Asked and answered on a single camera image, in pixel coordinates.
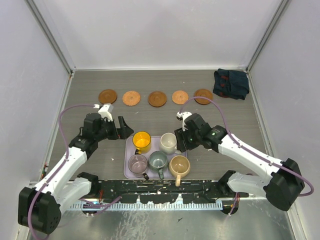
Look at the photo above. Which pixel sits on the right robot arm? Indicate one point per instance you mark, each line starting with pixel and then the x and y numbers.
pixel 276 180

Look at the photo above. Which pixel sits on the dark blue folded cloth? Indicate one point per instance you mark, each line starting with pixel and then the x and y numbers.
pixel 232 84

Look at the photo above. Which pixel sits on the lavender plastic tray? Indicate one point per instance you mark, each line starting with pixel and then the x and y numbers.
pixel 130 151

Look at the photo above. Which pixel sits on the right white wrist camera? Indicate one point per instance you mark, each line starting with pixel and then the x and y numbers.
pixel 182 116

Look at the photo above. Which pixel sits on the wooden coaster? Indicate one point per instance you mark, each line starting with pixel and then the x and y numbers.
pixel 157 99
pixel 203 93
pixel 107 96

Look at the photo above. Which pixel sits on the woven rattan coaster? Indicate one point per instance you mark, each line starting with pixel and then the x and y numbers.
pixel 180 97
pixel 131 98

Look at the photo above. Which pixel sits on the left aluminium frame post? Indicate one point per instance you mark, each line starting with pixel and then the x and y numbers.
pixel 48 27

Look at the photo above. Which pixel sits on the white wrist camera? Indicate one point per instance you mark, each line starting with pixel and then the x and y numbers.
pixel 105 111
pixel 182 116

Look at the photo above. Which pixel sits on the grey green ceramic mug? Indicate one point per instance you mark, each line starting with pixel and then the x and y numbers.
pixel 158 162

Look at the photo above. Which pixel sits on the clear purple glass mug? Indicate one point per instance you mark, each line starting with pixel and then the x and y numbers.
pixel 138 166

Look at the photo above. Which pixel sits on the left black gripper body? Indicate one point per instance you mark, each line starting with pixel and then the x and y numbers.
pixel 109 131

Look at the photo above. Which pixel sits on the yellow glass mug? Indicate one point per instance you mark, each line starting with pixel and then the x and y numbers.
pixel 142 142

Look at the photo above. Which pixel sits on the slotted white cable duct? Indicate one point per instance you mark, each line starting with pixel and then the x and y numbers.
pixel 178 205

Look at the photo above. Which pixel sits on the right aluminium frame post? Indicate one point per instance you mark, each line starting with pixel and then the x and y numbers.
pixel 280 10

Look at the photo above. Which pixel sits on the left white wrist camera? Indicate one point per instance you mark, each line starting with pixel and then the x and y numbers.
pixel 105 111

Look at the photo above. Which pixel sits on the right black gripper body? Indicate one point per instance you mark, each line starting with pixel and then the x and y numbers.
pixel 190 140

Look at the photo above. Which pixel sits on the beige ceramic mug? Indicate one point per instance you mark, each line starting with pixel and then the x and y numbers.
pixel 179 167

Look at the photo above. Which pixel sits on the white ceramic mug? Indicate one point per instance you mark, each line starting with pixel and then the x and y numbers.
pixel 168 144

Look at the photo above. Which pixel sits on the aluminium frame post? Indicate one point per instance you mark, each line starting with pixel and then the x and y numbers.
pixel 48 27
pixel 280 10

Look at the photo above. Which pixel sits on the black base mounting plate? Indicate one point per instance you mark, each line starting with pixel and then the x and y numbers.
pixel 159 191

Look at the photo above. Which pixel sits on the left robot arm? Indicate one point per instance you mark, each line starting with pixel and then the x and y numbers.
pixel 42 206

